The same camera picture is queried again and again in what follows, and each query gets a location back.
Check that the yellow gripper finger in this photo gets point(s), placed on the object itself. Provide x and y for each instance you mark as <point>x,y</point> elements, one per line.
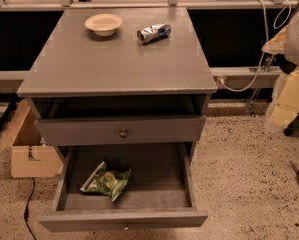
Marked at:
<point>284,107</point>
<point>276,45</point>

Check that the green jalapeno chip bag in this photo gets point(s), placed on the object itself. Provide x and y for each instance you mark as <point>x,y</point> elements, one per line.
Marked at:
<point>106,182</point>

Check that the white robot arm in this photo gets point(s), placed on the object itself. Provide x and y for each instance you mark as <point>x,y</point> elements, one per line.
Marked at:
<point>292,43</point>

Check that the grey wooden drawer cabinet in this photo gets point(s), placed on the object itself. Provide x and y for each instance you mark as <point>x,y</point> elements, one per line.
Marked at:
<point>81,75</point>

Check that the closed grey middle drawer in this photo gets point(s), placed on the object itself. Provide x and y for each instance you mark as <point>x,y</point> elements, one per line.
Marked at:
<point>120,130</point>

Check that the open grey lower drawer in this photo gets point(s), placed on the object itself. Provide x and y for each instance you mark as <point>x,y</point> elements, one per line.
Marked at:
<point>159,193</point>

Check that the slanted metal rod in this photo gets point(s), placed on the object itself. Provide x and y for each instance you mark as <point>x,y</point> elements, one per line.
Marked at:
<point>258,83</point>

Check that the cardboard box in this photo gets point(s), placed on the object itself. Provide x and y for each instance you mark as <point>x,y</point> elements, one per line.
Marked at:
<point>30,157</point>

